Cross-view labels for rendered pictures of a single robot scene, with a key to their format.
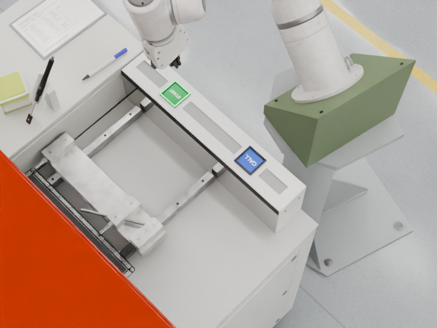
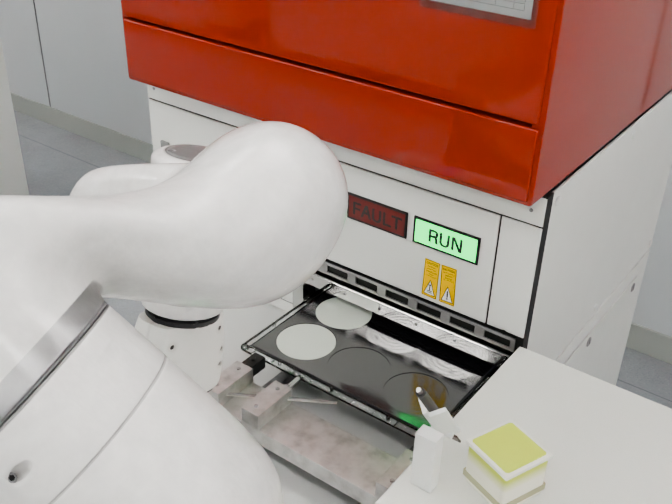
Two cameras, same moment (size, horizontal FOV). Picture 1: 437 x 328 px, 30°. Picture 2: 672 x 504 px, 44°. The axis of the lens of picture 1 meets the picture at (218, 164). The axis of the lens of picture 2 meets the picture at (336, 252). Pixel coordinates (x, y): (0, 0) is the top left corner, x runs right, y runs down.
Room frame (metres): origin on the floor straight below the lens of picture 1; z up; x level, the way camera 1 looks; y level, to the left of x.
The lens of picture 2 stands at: (1.73, 0.17, 1.75)
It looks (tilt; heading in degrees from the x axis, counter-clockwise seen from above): 31 degrees down; 171
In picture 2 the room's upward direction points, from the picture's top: 2 degrees clockwise
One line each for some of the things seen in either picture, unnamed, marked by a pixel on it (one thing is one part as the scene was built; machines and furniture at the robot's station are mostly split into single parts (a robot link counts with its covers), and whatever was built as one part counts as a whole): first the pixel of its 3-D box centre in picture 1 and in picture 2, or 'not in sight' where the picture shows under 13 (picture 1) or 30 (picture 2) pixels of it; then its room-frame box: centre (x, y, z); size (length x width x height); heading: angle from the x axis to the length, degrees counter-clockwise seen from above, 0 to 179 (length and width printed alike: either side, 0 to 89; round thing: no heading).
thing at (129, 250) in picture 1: (127, 250); (253, 364); (0.65, 0.21, 0.90); 0.04 x 0.02 x 0.03; 135
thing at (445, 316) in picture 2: not in sight; (397, 296); (0.57, 0.46, 0.96); 0.44 x 0.01 x 0.02; 45
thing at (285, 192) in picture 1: (211, 139); not in sight; (0.95, 0.02, 0.89); 0.55 x 0.09 x 0.14; 45
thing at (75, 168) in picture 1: (104, 196); (307, 440); (0.80, 0.28, 0.87); 0.36 x 0.08 x 0.03; 45
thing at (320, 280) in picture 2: not in sight; (393, 328); (0.58, 0.46, 0.89); 0.44 x 0.02 x 0.10; 45
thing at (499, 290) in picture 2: not in sight; (318, 231); (0.44, 0.34, 1.02); 0.82 x 0.03 x 0.40; 45
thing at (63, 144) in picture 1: (58, 148); (401, 476); (0.92, 0.40, 0.89); 0.08 x 0.03 x 0.03; 135
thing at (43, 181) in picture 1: (80, 218); (331, 391); (0.73, 0.33, 0.90); 0.38 x 0.01 x 0.01; 45
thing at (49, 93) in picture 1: (43, 96); (435, 436); (0.99, 0.42, 1.03); 0.06 x 0.04 x 0.13; 135
